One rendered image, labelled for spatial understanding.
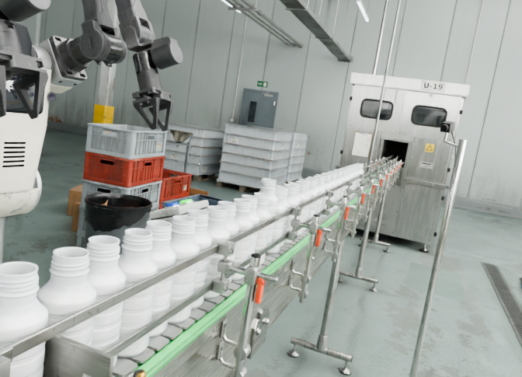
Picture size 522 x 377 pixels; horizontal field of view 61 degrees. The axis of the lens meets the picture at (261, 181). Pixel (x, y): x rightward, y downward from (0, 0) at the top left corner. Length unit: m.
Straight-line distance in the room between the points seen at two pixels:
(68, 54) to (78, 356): 0.98
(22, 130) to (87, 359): 0.80
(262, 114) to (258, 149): 4.25
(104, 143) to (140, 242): 3.04
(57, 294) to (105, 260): 0.07
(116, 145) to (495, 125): 9.32
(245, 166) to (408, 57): 5.36
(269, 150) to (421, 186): 2.98
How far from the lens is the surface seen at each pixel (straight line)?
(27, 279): 0.47
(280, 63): 12.10
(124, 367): 0.64
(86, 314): 0.52
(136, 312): 0.62
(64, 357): 0.52
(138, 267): 0.60
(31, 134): 1.22
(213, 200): 2.06
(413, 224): 5.91
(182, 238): 0.70
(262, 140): 7.82
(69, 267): 0.51
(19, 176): 1.22
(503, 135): 11.46
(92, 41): 1.29
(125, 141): 3.53
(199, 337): 0.76
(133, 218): 3.06
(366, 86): 5.94
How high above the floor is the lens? 1.33
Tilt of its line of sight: 8 degrees down
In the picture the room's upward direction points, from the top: 9 degrees clockwise
